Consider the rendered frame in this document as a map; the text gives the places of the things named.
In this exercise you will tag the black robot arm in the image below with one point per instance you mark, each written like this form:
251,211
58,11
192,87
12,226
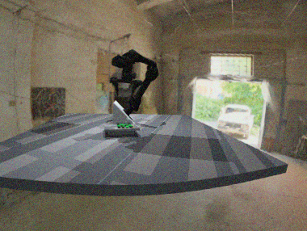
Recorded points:
150,75

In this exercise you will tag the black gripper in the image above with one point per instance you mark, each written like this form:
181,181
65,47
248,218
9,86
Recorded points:
115,81

